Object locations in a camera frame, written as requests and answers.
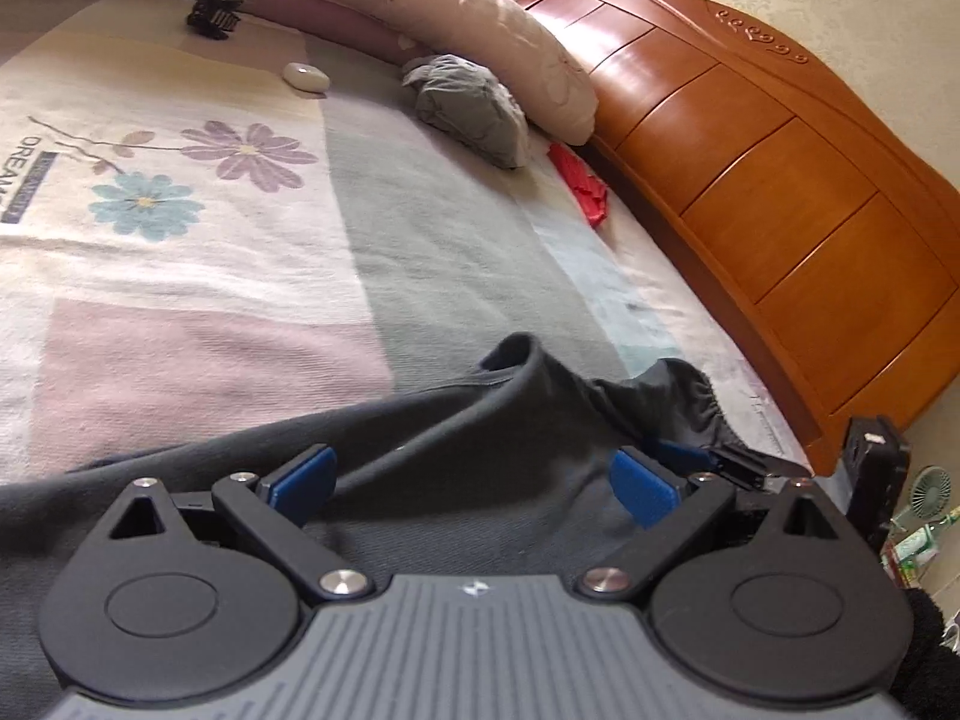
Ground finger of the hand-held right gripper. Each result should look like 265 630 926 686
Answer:
652 440 811 492

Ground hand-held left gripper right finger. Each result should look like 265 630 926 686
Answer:
581 448 848 602

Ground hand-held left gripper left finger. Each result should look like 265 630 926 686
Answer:
109 444 374 602

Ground dark grey pants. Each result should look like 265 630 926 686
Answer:
0 331 740 691

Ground small desk fan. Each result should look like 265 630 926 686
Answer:
911 465 953 520

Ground person's fuzzy garment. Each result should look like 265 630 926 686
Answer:
896 589 957 720

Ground red folding fan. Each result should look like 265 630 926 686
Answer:
547 142 610 230

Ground wooden bed headboard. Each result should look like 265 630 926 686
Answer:
516 0 960 477

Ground white earbud case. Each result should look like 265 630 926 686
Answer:
282 61 331 95

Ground grey cat-face cushion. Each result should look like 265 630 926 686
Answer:
401 54 530 170

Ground black hair claw clip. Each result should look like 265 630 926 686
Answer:
186 0 245 41

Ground long floral pillow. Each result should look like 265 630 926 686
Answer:
0 0 599 147

